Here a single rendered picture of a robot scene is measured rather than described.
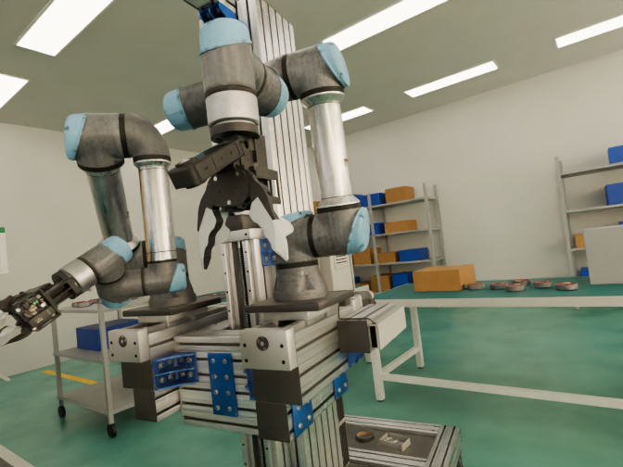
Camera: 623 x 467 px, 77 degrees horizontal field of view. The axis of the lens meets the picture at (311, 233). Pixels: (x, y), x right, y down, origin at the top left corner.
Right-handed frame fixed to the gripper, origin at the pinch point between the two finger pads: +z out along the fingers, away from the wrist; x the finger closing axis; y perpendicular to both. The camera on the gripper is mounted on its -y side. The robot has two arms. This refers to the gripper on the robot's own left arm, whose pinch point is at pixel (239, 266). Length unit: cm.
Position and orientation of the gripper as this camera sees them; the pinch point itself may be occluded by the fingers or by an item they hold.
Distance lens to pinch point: 56.2
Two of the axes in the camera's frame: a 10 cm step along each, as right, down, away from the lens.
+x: -8.7, 1.2, 4.7
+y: 4.7, -0.2, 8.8
